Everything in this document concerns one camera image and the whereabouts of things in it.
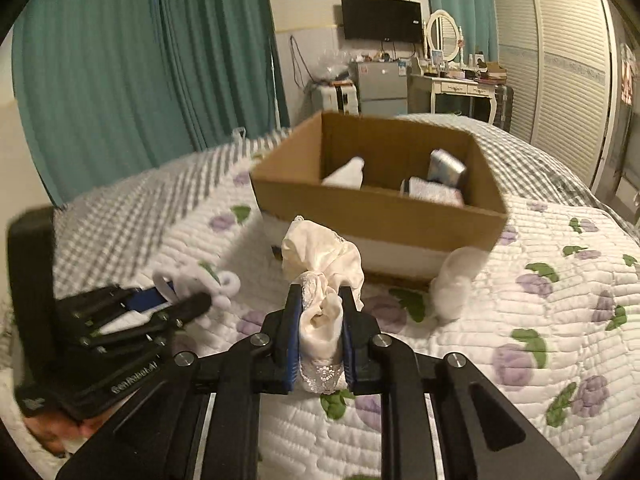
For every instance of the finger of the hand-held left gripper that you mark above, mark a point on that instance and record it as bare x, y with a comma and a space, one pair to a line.
145, 300
185, 307

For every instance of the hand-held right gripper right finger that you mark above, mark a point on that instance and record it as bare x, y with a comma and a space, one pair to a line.
349, 345

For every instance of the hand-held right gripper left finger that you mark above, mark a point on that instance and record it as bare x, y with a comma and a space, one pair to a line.
293, 345

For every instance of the white sock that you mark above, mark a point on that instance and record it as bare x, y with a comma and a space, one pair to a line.
345, 172
220, 285

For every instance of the cream lace cloth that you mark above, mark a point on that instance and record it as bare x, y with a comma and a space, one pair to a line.
320, 260

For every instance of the cardboard box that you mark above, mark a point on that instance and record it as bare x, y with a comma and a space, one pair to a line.
380, 220

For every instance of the person's left hand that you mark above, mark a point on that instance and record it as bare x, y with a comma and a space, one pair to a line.
55, 432

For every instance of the grey checked blanket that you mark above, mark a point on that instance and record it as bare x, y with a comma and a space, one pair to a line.
130, 200

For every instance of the white fluffy cloth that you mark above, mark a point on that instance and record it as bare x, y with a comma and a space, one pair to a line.
455, 285

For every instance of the white floral quilt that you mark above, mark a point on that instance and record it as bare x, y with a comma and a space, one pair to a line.
500, 310

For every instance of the white rolled sock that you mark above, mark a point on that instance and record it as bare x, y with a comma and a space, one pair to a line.
345, 172

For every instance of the white textured pouch in box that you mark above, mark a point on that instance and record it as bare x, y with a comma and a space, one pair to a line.
432, 191

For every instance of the silver packet in box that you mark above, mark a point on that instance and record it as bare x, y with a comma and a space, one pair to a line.
447, 170

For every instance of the wide teal curtain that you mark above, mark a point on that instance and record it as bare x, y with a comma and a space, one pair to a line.
125, 60

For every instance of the white suitcase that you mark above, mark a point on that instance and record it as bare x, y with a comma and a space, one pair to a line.
332, 98

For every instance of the silver mini fridge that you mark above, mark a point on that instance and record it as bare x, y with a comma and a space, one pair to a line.
378, 87

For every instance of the white dressing table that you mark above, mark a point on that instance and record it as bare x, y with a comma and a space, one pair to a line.
450, 87

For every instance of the clear plastic bag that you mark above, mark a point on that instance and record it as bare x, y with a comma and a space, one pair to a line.
330, 67

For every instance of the dark suitcase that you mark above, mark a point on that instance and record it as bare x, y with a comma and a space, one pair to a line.
504, 107

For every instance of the white oval mirror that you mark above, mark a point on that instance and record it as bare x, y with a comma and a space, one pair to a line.
442, 35

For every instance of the white louvred wardrobe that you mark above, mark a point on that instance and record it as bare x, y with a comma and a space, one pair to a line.
560, 75

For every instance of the pink hanging cloth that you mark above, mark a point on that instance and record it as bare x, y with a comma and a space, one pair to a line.
627, 75

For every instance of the black wall television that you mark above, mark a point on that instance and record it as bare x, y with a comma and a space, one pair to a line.
381, 17

